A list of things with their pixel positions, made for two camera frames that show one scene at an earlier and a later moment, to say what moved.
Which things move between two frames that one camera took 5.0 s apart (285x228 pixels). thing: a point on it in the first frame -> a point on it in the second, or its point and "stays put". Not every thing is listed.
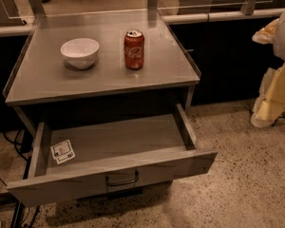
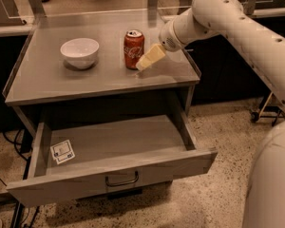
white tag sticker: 63,151 stays put
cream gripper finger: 276,95 -> 155,53
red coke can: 134,47 stays put
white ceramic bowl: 80,52 stays put
